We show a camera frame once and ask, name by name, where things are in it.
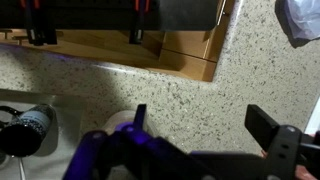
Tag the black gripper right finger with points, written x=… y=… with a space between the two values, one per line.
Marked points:
x=263 y=128

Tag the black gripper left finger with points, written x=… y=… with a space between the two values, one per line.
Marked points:
x=100 y=156

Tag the wooden base cabinet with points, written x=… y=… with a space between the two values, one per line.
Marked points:
x=186 y=50

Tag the stainless steel sink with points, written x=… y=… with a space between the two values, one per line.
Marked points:
x=56 y=166

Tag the clear plastic bowl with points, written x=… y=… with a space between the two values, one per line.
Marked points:
x=120 y=116

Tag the black speckled mug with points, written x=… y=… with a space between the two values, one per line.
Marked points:
x=26 y=130

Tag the black and red clamp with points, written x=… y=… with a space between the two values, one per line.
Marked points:
x=36 y=33
x=136 y=33

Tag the black robot stand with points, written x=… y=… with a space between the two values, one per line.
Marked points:
x=183 y=15

